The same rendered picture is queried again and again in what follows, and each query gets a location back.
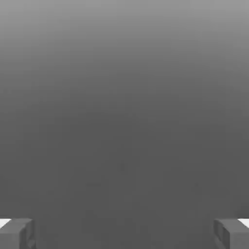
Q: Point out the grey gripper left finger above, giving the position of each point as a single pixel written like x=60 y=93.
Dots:
x=13 y=235

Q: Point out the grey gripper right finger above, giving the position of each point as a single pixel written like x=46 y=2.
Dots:
x=235 y=235

